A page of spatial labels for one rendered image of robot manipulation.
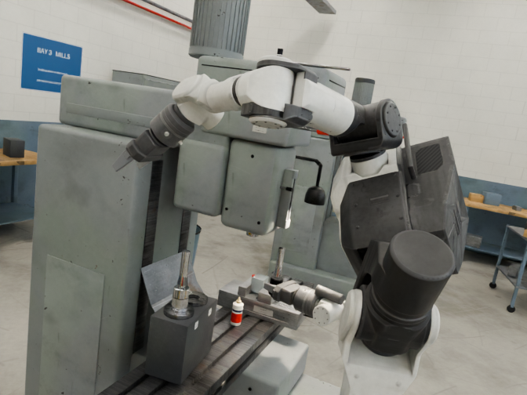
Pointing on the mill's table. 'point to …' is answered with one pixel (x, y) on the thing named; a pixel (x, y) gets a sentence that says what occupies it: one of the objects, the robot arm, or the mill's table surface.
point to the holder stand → (179, 338)
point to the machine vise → (288, 317)
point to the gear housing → (230, 124)
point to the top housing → (223, 68)
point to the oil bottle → (237, 313)
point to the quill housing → (254, 185)
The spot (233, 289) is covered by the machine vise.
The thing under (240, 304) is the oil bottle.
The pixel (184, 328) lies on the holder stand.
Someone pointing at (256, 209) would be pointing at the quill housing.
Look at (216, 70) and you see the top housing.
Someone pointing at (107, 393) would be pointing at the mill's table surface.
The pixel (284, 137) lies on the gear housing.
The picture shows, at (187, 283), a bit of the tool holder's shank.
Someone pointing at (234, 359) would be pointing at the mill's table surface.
